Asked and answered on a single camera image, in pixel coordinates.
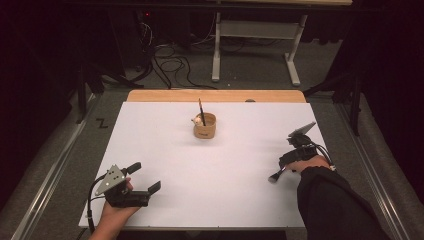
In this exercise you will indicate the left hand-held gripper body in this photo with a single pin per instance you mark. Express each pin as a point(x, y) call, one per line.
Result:
point(111, 180)

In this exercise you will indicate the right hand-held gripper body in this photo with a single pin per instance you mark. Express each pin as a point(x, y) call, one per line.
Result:
point(303, 146)

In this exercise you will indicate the black makeup brush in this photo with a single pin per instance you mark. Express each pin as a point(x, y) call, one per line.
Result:
point(274, 178)

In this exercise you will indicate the round wooden brush holder cup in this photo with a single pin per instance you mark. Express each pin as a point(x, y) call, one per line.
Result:
point(205, 131)

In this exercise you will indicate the thin black copper-tipped brush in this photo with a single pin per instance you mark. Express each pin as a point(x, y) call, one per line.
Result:
point(201, 111)

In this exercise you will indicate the person's right hand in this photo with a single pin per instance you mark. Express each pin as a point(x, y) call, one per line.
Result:
point(310, 162)

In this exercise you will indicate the person's left hand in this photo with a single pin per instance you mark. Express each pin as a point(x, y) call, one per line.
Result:
point(111, 221)

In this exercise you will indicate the white table cover sheet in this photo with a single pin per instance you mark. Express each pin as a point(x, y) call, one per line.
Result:
point(216, 186)

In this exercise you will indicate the black metal stand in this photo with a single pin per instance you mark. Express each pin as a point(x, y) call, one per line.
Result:
point(81, 96)
point(355, 106)

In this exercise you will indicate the dark round table grommet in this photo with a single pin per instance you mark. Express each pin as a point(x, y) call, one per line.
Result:
point(250, 100)

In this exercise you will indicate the dark equipment box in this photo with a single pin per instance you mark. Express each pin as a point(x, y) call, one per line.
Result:
point(133, 40)

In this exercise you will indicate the metal floor rail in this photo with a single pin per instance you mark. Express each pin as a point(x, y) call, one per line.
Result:
point(386, 200)
point(50, 186)

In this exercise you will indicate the white metal desk frame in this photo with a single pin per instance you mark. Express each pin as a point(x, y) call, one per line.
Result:
point(256, 30)

